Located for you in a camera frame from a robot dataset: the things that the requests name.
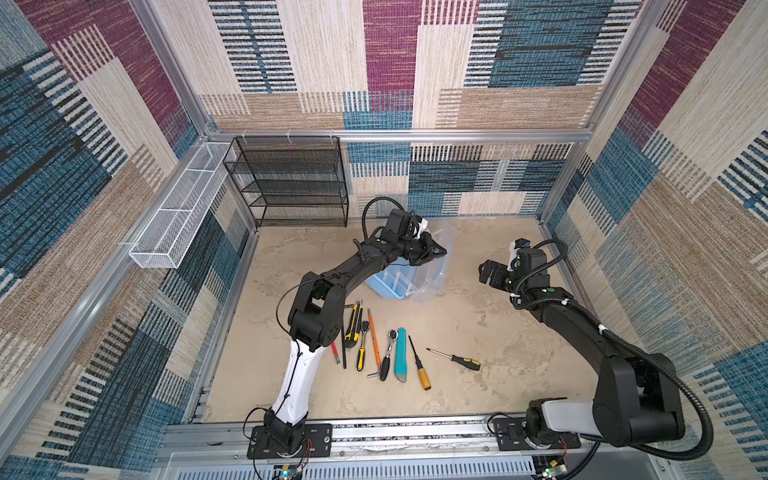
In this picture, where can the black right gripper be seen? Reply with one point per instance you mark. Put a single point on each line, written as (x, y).
(499, 270)

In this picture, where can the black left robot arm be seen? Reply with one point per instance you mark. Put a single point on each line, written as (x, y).
(316, 319)

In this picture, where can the black yellow small screwdriver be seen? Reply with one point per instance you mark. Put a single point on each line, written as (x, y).
(465, 362)

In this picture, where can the teal utility knife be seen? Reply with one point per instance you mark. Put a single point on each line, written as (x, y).
(400, 367)

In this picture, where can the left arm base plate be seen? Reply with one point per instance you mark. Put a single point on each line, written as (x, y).
(278, 443)

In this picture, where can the white wire mesh basket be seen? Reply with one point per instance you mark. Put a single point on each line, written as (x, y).
(166, 239)

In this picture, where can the yellow handled wrench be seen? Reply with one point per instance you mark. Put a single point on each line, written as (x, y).
(360, 363)

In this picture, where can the wooden handled screwdriver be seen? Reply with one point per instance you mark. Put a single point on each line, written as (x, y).
(421, 371)

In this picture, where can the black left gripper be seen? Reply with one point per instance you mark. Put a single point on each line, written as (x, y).
(426, 254)

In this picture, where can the black hex key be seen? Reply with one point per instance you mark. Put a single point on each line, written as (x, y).
(347, 333)

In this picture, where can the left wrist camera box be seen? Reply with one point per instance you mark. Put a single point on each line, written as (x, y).
(416, 226)

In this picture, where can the black wire mesh shelf rack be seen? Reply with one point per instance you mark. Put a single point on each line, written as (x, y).
(290, 181)

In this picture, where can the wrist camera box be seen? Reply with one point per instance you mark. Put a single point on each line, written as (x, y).
(416, 226)
(515, 249)

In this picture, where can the orange pencil tool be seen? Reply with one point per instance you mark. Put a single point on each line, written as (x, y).
(375, 346)

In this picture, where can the red hex key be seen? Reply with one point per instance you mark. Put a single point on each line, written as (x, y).
(335, 353)

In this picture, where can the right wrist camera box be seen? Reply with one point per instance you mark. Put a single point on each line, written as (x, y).
(515, 249)

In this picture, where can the light blue plastic tool box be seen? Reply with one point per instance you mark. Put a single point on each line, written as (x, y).
(397, 279)

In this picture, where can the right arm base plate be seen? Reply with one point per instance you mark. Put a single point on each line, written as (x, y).
(513, 434)

